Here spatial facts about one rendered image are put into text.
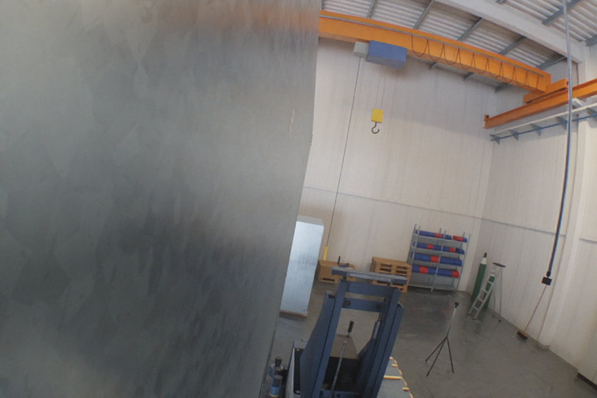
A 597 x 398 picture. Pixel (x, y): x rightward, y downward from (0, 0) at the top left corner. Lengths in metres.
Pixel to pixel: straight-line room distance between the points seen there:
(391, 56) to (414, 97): 4.39
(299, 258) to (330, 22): 5.53
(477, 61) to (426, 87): 3.92
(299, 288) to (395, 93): 7.68
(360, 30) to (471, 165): 6.80
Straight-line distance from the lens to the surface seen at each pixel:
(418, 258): 11.80
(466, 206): 12.81
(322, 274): 10.64
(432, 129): 12.38
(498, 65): 9.50
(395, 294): 2.88
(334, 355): 3.73
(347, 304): 2.93
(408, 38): 8.66
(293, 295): 7.46
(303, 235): 7.13
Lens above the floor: 2.94
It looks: 1 degrees up
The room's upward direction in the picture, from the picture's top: 11 degrees clockwise
